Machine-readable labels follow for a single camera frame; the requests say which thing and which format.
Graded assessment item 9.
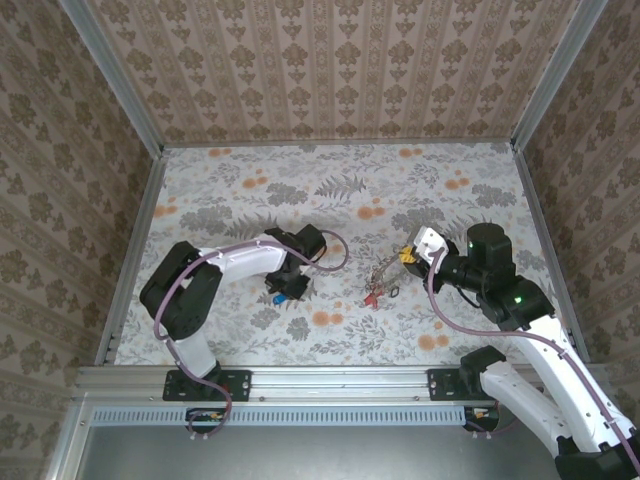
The metal key ring bunch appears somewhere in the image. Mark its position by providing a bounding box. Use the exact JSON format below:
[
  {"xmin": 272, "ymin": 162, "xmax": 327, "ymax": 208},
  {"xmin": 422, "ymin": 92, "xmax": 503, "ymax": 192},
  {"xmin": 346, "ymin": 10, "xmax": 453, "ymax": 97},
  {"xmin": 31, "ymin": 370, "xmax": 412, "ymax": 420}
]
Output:
[{"xmin": 362, "ymin": 244, "xmax": 408, "ymax": 307}]

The floral patterned table cover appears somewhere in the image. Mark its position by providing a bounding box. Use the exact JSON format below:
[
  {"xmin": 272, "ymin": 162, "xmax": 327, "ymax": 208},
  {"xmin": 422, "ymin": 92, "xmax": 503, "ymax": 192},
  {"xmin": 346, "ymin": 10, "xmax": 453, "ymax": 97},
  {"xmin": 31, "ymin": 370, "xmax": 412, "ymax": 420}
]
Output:
[{"xmin": 113, "ymin": 142, "xmax": 576, "ymax": 367}]

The grey metal sheet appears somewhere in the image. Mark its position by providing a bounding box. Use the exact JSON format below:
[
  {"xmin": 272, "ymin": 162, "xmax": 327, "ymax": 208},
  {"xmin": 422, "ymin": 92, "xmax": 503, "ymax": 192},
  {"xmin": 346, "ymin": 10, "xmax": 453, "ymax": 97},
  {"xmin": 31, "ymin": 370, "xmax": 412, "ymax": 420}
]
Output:
[{"xmin": 47, "ymin": 423, "xmax": 566, "ymax": 480}]

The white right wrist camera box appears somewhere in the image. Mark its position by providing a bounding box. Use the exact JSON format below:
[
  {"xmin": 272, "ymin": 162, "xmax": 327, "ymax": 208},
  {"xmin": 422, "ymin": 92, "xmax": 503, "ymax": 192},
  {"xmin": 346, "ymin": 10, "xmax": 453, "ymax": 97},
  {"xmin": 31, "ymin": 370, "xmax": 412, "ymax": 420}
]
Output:
[{"xmin": 411, "ymin": 225, "xmax": 448, "ymax": 262}]

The aluminium side rail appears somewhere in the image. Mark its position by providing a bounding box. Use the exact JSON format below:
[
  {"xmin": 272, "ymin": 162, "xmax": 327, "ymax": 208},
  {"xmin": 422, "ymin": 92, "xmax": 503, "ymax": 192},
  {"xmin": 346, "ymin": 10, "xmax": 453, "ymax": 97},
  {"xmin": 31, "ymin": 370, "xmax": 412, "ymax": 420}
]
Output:
[
  {"xmin": 512, "ymin": 143, "xmax": 592, "ymax": 362},
  {"xmin": 94, "ymin": 149, "xmax": 169, "ymax": 367}
]

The long aluminium base rail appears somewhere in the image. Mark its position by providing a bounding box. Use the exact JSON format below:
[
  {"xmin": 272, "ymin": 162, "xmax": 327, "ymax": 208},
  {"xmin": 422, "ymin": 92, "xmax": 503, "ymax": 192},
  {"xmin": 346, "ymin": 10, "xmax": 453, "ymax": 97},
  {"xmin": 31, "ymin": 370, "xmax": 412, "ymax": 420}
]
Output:
[{"xmin": 72, "ymin": 363, "xmax": 640, "ymax": 404}]

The slotted grey cable duct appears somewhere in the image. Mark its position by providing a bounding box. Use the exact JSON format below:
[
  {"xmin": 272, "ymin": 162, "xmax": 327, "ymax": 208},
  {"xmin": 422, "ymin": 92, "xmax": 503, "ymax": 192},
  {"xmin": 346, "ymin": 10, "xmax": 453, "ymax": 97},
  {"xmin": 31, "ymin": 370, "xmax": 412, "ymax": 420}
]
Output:
[{"xmin": 91, "ymin": 405, "xmax": 471, "ymax": 428}]

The aluminium corner post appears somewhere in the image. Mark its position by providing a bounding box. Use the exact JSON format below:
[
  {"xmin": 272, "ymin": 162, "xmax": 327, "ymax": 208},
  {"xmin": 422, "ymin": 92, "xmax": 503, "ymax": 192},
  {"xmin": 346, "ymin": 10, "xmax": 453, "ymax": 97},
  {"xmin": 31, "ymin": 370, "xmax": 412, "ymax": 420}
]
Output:
[
  {"xmin": 58, "ymin": 0, "xmax": 166, "ymax": 157},
  {"xmin": 509, "ymin": 0, "xmax": 609, "ymax": 152}
]

